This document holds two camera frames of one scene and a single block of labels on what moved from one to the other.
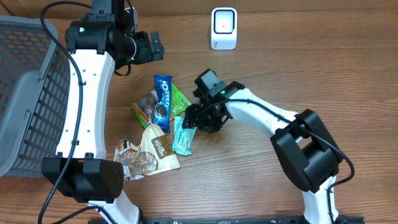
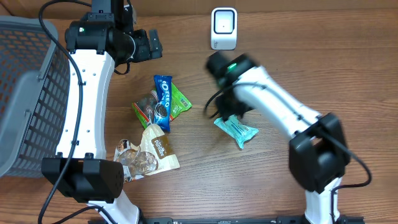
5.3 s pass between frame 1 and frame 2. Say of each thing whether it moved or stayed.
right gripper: moved
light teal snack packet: moved
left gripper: stayed
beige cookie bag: stayed
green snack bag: stayed
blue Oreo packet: stayed
